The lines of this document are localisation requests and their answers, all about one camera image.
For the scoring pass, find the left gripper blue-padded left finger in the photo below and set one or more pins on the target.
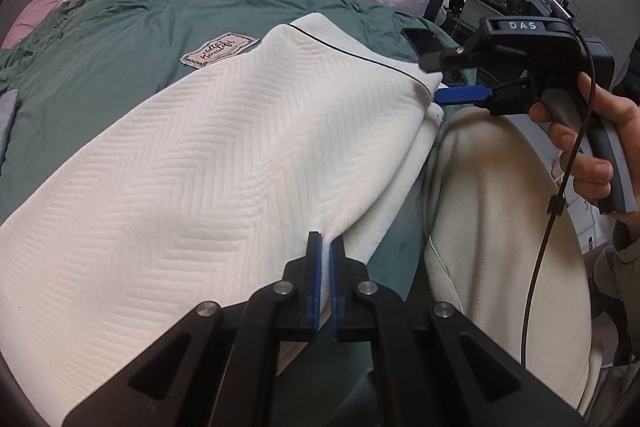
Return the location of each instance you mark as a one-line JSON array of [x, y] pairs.
[[217, 365]]

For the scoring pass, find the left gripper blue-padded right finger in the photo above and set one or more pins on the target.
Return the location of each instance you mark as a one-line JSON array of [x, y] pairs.
[[432, 366]]

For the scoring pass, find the cream white knit pants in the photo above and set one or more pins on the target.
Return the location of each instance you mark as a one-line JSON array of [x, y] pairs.
[[204, 192]]

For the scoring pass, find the person's right hand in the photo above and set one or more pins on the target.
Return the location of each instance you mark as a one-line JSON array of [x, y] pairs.
[[592, 176]]

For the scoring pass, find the person's cream trouser leg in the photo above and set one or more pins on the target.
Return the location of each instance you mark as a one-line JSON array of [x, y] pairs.
[[486, 195]]

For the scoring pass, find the olive jacket right sleeve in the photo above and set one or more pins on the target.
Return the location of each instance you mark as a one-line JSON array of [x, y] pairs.
[[614, 278]]

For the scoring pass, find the folded grey blue garment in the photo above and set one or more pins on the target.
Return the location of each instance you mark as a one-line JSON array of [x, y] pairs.
[[8, 109]]

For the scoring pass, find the pink pillow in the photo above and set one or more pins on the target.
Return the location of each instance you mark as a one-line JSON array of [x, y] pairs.
[[34, 13]]

